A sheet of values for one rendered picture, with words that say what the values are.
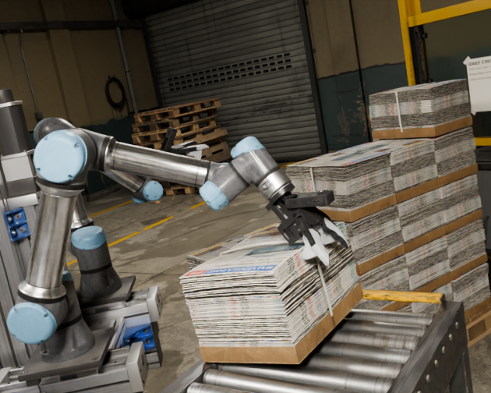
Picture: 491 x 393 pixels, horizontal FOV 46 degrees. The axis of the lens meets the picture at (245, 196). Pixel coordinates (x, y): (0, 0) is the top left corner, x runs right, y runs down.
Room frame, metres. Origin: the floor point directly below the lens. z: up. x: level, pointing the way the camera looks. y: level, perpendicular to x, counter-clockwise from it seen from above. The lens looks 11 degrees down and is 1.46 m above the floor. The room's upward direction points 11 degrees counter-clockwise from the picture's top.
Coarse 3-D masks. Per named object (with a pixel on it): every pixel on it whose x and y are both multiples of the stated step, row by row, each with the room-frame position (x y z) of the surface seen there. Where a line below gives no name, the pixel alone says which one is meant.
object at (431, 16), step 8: (480, 0) 2.93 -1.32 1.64; (488, 0) 2.90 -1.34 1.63; (448, 8) 3.09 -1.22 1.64; (456, 8) 3.05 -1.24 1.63; (464, 8) 3.01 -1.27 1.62; (472, 8) 2.97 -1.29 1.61; (480, 8) 2.93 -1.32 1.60; (488, 8) 2.90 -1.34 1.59; (408, 16) 3.30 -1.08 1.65; (416, 16) 3.26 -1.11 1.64; (424, 16) 3.22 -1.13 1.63; (432, 16) 3.17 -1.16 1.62; (440, 16) 3.13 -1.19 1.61; (448, 16) 3.09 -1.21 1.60; (456, 16) 3.08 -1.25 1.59; (408, 24) 3.31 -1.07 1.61; (416, 24) 3.26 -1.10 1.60
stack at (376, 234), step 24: (432, 192) 2.55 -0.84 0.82; (384, 216) 2.38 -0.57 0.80; (408, 216) 2.45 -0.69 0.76; (432, 216) 2.54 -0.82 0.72; (240, 240) 2.32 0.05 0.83; (360, 240) 2.29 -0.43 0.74; (384, 240) 2.36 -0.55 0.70; (408, 240) 2.44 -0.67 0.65; (432, 240) 2.54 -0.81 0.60; (192, 264) 2.22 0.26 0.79; (384, 264) 2.35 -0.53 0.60; (408, 264) 2.43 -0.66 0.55; (432, 264) 2.52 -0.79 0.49; (384, 288) 2.33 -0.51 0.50; (408, 288) 2.42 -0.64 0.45; (432, 312) 2.49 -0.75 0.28
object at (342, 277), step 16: (336, 224) 1.47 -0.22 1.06; (256, 240) 1.54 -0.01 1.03; (272, 240) 1.49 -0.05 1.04; (336, 256) 1.42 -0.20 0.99; (352, 256) 1.48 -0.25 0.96; (336, 272) 1.40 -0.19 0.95; (352, 272) 1.47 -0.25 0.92; (336, 288) 1.39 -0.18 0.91; (352, 288) 1.45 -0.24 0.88; (336, 304) 1.37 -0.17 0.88
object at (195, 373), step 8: (200, 360) 1.36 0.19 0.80; (192, 368) 1.33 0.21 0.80; (200, 368) 1.32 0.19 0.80; (208, 368) 1.32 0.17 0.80; (216, 368) 1.34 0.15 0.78; (184, 376) 1.30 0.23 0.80; (192, 376) 1.29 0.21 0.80; (200, 376) 1.29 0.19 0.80; (176, 384) 1.26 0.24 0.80; (184, 384) 1.25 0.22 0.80; (160, 392) 1.24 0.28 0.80; (168, 392) 1.23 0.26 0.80; (176, 392) 1.22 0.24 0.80; (184, 392) 1.23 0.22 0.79
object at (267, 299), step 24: (216, 264) 1.38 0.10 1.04; (240, 264) 1.31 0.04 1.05; (264, 264) 1.26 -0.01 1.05; (288, 264) 1.24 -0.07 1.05; (192, 288) 1.33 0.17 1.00; (216, 288) 1.29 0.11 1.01; (240, 288) 1.25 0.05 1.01; (264, 288) 1.21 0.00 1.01; (288, 288) 1.23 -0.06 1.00; (312, 288) 1.30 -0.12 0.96; (192, 312) 1.36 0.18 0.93; (216, 312) 1.31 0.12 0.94; (240, 312) 1.27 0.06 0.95; (264, 312) 1.23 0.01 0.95; (288, 312) 1.20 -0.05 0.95; (312, 312) 1.28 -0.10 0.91; (216, 336) 1.32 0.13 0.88; (240, 336) 1.27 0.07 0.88; (264, 336) 1.23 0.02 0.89; (288, 336) 1.20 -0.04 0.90
